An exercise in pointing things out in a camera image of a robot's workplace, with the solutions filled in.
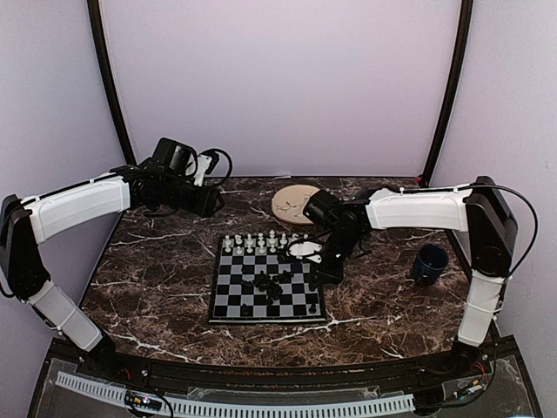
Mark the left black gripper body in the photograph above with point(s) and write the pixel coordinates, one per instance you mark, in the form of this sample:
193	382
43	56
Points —
173	195

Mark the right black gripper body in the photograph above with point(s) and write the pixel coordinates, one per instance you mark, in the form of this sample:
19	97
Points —
336	273

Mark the black white chess board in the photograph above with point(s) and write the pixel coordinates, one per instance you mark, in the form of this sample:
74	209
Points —
227	298

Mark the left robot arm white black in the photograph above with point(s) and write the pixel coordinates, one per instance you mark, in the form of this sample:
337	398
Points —
174	177

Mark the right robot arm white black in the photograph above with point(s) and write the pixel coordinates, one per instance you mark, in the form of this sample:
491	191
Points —
477	209

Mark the pile of black chess pieces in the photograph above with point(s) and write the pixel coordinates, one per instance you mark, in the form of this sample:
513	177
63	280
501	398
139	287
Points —
270	285

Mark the row of white chess pieces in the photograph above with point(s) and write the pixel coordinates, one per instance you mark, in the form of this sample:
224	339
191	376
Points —
257	244

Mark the black chess piece front left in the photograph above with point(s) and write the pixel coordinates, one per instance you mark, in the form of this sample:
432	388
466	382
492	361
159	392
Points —
245	311

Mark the beige bird painted plate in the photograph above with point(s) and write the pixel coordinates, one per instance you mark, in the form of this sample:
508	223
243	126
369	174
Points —
289	202

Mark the dark blue mug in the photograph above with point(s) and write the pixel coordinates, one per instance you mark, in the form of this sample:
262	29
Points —
429	263

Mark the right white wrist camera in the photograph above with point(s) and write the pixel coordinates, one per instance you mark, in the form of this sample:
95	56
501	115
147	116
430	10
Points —
305	250

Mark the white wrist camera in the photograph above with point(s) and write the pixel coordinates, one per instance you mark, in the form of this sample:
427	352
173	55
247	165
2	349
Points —
202	166
305	250

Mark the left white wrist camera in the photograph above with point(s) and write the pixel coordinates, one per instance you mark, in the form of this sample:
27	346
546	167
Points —
202	166

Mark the left black frame post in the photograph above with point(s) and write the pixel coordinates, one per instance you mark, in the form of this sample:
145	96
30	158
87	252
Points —
108	80

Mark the black frame post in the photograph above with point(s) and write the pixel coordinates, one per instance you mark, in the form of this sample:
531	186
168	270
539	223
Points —
452	84
108	80

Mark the white slotted cable duct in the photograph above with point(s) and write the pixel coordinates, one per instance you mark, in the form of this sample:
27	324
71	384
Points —
219	403

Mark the right black frame post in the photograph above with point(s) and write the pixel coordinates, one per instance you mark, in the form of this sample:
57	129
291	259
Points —
452	84

